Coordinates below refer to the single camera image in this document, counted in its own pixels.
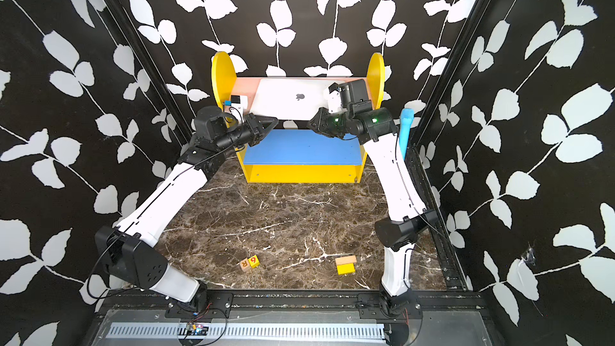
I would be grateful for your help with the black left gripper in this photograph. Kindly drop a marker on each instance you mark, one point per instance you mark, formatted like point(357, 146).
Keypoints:
point(251, 125)

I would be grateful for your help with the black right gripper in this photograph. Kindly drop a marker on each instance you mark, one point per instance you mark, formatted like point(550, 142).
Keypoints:
point(324, 116)

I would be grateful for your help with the silver laptop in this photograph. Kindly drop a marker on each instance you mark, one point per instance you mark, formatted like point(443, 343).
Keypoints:
point(296, 99)

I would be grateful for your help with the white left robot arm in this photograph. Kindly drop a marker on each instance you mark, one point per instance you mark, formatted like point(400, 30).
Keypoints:
point(127, 251)

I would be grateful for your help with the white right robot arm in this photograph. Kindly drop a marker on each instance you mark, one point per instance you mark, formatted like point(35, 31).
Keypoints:
point(378, 135)

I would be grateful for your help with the yellow shelf with blue board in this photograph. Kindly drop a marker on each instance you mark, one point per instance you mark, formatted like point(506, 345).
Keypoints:
point(292, 152)

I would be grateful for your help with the cyan tube on black stand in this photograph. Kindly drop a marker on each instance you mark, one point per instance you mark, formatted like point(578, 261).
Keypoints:
point(407, 117)

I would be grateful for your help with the yellow number cube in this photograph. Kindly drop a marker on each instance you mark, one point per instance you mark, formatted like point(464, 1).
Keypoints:
point(254, 261)

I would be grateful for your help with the wooden flat block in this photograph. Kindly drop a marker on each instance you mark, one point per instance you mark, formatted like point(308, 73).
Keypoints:
point(346, 260)

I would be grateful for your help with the wooden letter cube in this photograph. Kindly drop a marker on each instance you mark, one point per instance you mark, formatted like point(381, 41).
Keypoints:
point(245, 265)

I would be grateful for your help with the yellow flat block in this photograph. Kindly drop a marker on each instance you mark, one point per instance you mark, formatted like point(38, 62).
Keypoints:
point(345, 269)

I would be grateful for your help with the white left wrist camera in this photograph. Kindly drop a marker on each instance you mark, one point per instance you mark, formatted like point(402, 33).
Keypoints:
point(236, 102)

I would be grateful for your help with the black front rail with cable tray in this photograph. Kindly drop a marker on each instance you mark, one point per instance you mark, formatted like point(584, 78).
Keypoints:
point(294, 317)

